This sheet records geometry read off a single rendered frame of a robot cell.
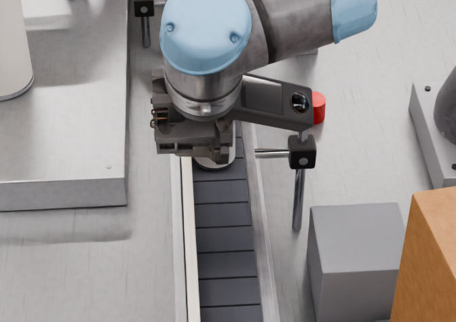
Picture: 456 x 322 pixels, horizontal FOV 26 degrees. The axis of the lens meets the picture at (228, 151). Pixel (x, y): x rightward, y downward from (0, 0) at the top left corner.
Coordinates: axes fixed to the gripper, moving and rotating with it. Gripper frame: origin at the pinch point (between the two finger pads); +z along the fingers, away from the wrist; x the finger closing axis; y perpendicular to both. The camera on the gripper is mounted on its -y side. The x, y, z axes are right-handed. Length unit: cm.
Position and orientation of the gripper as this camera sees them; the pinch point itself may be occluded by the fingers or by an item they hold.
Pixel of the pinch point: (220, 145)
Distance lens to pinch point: 115.6
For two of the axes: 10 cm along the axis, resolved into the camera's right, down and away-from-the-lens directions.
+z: -0.3, 3.1, 9.5
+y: -10.0, 0.4, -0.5
